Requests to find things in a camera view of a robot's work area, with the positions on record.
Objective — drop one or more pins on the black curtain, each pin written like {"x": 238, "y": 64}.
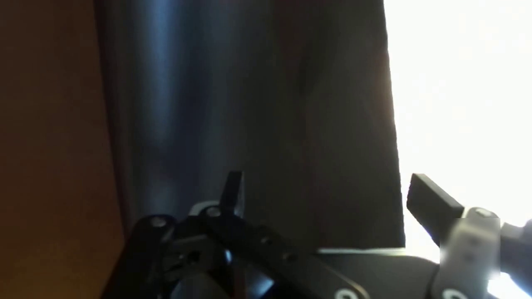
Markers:
{"x": 257, "y": 124}

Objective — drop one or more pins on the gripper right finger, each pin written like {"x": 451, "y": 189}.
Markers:
{"x": 436, "y": 207}

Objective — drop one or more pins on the window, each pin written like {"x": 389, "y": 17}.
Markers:
{"x": 461, "y": 104}

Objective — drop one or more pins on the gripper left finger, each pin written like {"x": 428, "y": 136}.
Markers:
{"x": 232, "y": 241}

